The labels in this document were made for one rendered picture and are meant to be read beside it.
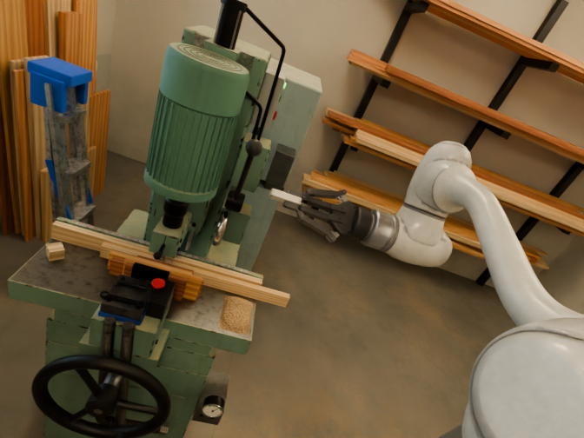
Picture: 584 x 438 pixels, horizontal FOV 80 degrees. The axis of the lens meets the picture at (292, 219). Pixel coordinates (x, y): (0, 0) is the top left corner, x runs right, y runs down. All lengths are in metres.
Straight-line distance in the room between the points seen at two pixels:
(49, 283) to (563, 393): 0.99
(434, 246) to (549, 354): 0.58
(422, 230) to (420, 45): 2.46
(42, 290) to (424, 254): 0.90
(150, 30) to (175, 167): 2.56
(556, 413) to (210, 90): 0.67
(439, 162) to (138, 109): 2.96
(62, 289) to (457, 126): 3.07
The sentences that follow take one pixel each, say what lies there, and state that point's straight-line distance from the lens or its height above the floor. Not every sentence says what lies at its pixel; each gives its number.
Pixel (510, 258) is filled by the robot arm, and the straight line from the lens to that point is 0.65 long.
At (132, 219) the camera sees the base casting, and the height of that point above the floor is 0.80.
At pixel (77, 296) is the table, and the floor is 0.90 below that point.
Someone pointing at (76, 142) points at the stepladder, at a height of 0.83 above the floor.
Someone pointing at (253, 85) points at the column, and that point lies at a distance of 0.99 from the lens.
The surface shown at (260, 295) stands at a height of 0.92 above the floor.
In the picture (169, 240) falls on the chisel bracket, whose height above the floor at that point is 1.06.
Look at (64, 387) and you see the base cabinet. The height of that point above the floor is 0.52.
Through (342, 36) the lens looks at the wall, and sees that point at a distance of 3.06.
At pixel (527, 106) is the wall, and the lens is 3.60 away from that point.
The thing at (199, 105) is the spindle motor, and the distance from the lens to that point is 0.74.
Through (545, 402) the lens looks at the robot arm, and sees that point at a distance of 0.29.
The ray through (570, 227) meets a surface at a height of 1.04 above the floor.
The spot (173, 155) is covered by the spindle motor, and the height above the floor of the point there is 1.30.
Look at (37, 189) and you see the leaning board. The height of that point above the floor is 0.35.
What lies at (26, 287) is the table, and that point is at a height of 0.89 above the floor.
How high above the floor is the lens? 1.64
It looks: 28 degrees down
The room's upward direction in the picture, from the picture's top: 24 degrees clockwise
